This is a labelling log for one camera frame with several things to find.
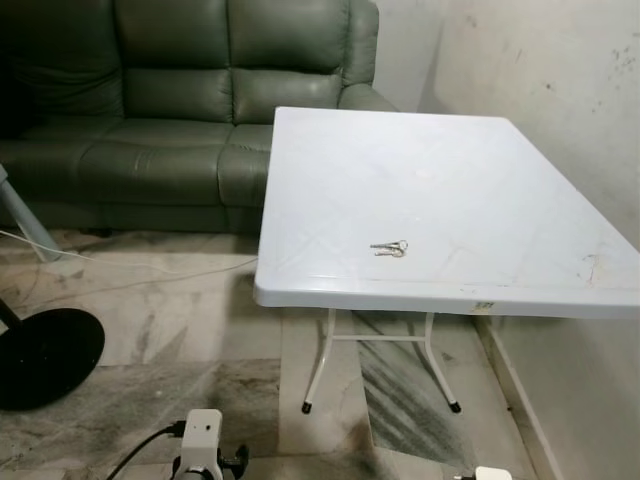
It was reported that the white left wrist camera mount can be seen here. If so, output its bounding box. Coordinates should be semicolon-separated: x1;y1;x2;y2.
182;408;225;471

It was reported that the thin white floor cable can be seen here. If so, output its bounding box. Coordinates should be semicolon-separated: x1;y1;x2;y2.
0;230;259;286

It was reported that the grey slanted metal pole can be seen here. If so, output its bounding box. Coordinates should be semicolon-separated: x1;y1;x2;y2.
0;165;61;264

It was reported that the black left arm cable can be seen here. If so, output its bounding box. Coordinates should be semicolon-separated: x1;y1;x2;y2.
105;424;189;480

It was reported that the black round stand base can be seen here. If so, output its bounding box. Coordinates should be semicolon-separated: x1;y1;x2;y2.
0;300;106;412

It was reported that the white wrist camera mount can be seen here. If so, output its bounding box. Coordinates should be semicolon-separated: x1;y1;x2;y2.
472;465;513;480
182;408;225;471

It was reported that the dark green leather sofa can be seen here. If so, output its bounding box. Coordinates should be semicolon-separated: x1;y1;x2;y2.
0;0;396;238

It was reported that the white plastic folding table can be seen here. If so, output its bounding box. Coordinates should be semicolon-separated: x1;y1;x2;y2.
253;106;640;416

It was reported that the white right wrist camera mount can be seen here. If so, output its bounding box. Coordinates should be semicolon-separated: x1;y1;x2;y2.
472;465;513;480

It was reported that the small metal key bunch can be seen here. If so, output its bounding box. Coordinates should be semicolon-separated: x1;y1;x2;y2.
369;239;410;259

